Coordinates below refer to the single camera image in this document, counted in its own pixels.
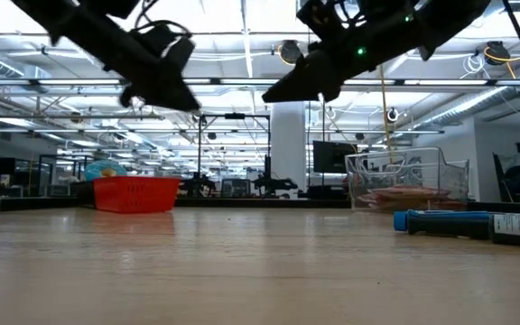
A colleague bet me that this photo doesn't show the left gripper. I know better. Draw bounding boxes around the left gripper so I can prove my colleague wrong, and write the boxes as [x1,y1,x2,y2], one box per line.
[104,42,202,113]

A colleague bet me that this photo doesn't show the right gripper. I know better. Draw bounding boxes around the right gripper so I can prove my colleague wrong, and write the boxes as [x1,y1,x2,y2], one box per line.
[262,26,405,104]

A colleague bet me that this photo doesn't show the dark marker with blue cap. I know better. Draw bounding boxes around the dark marker with blue cap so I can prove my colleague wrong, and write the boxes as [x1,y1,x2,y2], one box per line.
[393,209,492,241]

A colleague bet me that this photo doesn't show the white column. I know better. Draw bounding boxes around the white column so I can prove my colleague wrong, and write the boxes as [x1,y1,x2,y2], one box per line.
[270,101,308,200]

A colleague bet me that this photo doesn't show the red plastic basket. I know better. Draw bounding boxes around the red plastic basket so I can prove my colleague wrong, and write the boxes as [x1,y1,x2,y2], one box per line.
[92,175,181,214]

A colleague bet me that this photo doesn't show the clear plastic bin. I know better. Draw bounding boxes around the clear plastic bin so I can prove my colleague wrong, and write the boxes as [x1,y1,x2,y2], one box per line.
[343,145,470,213]

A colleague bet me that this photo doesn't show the black tube with white label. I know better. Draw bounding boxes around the black tube with white label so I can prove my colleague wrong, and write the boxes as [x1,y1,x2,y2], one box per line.
[488,211,520,249]

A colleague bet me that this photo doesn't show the black background station frame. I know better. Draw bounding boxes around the black background station frame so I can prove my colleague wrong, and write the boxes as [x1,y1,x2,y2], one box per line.
[196,112,273,200]

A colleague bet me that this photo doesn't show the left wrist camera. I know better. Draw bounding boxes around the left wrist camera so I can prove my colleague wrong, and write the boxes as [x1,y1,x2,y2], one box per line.
[131,20,197,62]

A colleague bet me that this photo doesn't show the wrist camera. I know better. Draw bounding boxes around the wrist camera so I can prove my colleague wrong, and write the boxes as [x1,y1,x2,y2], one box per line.
[295,0,347,42]
[131,20,197,62]

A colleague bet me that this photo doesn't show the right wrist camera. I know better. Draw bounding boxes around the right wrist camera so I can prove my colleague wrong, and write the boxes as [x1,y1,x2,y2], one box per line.
[295,0,347,42]

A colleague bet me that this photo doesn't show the yellow cable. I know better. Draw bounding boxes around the yellow cable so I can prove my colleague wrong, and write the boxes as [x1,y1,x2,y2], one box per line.
[376,62,395,153]

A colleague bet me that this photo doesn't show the black aluminium table frame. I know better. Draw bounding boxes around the black aluminium table frame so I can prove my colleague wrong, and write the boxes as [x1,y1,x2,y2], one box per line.
[0,180,520,216]

